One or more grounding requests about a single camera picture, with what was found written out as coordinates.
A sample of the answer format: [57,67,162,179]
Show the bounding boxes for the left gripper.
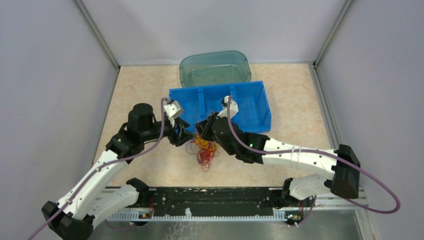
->
[141,116,197,147]

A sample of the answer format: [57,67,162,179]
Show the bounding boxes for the coloured cable pile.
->
[185,134,220,173]

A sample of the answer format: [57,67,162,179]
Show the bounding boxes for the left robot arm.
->
[41,98,192,240]

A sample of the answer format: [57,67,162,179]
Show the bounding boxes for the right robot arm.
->
[195,112,361,206]

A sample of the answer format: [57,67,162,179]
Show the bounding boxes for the blue three-compartment bin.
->
[168,80,273,142]

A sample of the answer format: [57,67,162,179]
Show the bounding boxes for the teal translucent plastic tub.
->
[179,50,252,88]

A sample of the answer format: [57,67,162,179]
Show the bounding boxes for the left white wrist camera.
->
[163,98,184,127]

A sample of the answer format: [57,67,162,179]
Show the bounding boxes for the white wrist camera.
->
[218,95,239,120]
[163,98,184,127]

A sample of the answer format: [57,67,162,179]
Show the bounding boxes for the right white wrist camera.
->
[218,95,239,120]

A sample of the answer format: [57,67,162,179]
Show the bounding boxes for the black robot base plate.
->
[133,187,312,217]

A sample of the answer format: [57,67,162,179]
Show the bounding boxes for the white slotted cable duct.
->
[107,210,287,223]

